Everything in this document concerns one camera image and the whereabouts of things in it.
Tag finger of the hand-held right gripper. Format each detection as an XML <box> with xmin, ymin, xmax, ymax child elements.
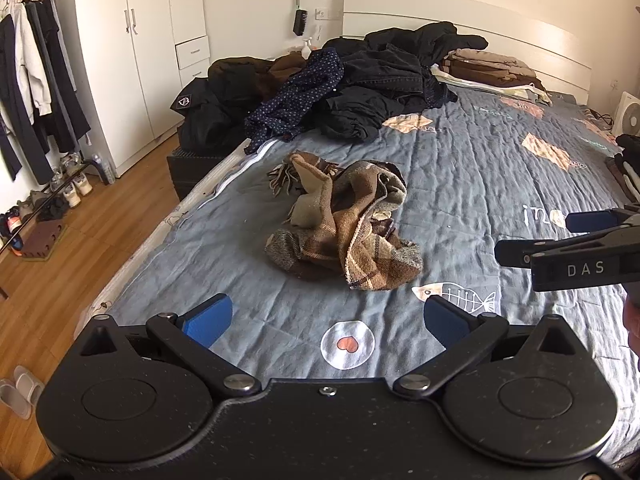
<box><xmin>494</xmin><ymin>222</ymin><xmax>640</xmax><ymax>268</ymax></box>
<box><xmin>566</xmin><ymin>206</ymin><xmax>640</xmax><ymax>235</ymax></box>

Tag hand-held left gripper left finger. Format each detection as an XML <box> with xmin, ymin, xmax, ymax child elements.
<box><xmin>75</xmin><ymin>292</ymin><xmax>263</xmax><ymax>402</ymax></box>

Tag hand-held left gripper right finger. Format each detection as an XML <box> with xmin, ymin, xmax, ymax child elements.
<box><xmin>393</xmin><ymin>295</ymin><xmax>591</xmax><ymax>401</ymax></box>

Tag brown plaid scarf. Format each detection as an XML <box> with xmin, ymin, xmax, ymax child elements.
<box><xmin>264</xmin><ymin>150</ymin><xmax>425</xmax><ymax>292</ymax></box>

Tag stack of folded dark clothes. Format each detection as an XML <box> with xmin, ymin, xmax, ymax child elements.
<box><xmin>605</xmin><ymin>133</ymin><xmax>640</xmax><ymax>206</ymax></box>

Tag black clothes rack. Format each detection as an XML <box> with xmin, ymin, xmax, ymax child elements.
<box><xmin>0</xmin><ymin>0</ymin><xmax>117</xmax><ymax>256</ymax></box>

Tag stack of folded brown clothes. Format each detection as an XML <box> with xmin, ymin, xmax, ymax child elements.
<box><xmin>430</xmin><ymin>48</ymin><xmax>553</xmax><ymax>107</ymax></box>

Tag pile of dark clothes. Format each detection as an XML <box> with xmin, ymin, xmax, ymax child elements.
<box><xmin>320</xmin><ymin>21</ymin><xmax>490</xmax><ymax>143</ymax></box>

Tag person's right hand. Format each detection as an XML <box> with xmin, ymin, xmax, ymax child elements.
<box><xmin>622</xmin><ymin>282</ymin><xmax>640</xmax><ymax>373</ymax></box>

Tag grey printed blanket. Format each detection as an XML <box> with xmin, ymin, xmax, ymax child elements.
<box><xmin>75</xmin><ymin>80</ymin><xmax>640</xmax><ymax>466</ymax></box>

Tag white fan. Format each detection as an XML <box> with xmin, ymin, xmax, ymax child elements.
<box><xmin>611</xmin><ymin>91</ymin><xmax>640</xmax><ymax>136</ymax></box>

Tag black slatted box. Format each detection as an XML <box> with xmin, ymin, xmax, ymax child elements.
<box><xmin>166</xmin><ymin>146</ymin><xmax>223</xmax><ymax>200</ymax></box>

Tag brown floor mat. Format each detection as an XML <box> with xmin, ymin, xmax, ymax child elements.
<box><xmin>20</xmin><ymin>217</ymin><xmax>68</xmax><ymax>262</ymax></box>

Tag row of shoes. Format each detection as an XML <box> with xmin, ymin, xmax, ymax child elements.
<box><xmin>0</xmin><ymin>152</ymin><xmax>96</xmax><ymax>258</ymax></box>

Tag grey slipper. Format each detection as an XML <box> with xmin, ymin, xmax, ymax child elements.
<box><xmin>0</xmin><ymin>377</ymin><xmax>32</xmax><ymax>421</ymax></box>
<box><xmin>12</xmin><ymin>365</ymin><xmax>46</xmax><ymax>406</ymax></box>

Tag black jacket with logo patch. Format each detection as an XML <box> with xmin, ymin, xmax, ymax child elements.
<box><xmin>177</xmin><ymin>57</ymin><xmax>273</xmax><ymax>152</ymax></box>

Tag navy dotted shirt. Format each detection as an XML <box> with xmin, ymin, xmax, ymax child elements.
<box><xmin>244</xmin><ymin>49</ymin><xmax>346</xmax><ymax>155</ymax></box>

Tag white wardrobe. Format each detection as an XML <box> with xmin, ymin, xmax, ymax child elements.
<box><xmin>72</xmin><ymin>0</ymin><xmax>211</xmax><ymax>178</ymax></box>

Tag white headboard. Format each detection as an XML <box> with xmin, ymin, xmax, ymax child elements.
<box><xmin>343</xmin><ymin>0</ymin><xmax>593</xmax><ymax>106</ymax></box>

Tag brown jacket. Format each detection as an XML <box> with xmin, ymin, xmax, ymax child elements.
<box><xmin>210</xmin><ymin>52</ymin><xmax>307</xmax><ymax>86</ymax></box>

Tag dark hanging trousers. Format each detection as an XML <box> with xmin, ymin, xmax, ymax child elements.
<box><xmin>25</xmin><ymin>0</ymin><xmax>92</xmax><ymax>156</ymax></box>

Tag black hanging garment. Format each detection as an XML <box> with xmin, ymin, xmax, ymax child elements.
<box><xmin>0</xmin><ymin>12</ymin><xmax>56</xmax><ymax>186</ymax></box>

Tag white hanging hoodie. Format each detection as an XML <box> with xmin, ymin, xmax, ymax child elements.
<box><xmin>12</xmin><ymin>2</ymin><xmax>53</xmax><ymax>123</ymax></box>

